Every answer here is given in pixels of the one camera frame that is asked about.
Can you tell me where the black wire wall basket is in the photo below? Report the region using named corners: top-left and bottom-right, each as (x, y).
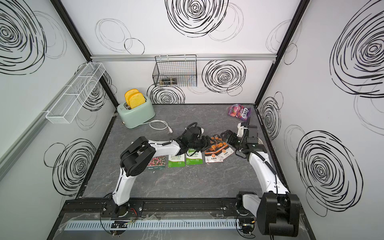
top-left (152, 55), bottom-right (198, 87)

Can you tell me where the mint green toaster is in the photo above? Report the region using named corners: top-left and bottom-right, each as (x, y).
top-left (117, 95), bottom-right (155, 129)

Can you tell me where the white toaster power cable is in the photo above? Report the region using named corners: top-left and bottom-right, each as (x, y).
top-left (149, 119), bottom-right (174, 134)

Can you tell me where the yellow toast slice back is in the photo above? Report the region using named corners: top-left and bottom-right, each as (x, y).
top-left (125, 89), bottom-right (139, 106)

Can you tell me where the yellow toast slice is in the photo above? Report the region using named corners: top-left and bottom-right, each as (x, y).
top-left (129, 93), bottom-right (146, 109)
top-left (125, 89), bottom-right (139, 106)

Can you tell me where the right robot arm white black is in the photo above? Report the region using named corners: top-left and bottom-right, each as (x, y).
top-left (221, 123), bottom-right (301, 237)

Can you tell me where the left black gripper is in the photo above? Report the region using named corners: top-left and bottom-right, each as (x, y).
top-left (187, 136), bottom-right (217, 153)

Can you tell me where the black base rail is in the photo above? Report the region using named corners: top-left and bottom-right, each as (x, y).
top-left (59, 197), bottom-right (253, 218)

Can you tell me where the green white impatiens seed packet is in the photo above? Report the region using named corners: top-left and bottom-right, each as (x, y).
top-left (168, 155), bottom-right (185, 168)

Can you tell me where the pink flower field seed packet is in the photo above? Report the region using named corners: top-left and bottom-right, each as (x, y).
top-left (146, 156), bottom-right (167, 171)

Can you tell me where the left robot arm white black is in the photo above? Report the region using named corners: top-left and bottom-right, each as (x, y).
top-left (112, 122), bottom-right (216, 207)

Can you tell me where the purple candy bag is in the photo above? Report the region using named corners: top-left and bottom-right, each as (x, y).
top-left (228, 104), bottom-right (251, 121)

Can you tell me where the white wire wall shelf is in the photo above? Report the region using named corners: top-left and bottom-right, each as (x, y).
top-left (46, 63), bottom-right (106, 124)

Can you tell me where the orange marigold seed packet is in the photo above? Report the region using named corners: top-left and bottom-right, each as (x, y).
top-left (204, 143), bottom-right (224, 163)
top-left (211, 134), bottom-right (235, 161)

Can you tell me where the yellow toast slice front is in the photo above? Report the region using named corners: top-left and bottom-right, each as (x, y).
top-left (129, 93), bottom-right (146, 109)

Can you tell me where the white slotted cable duct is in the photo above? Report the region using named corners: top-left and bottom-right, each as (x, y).
top-left (64, 219), bottom-right (239, 231)

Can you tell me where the dark object in basket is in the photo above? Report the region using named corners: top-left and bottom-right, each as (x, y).
top-left (159, 78), bottom-right (178, 86)

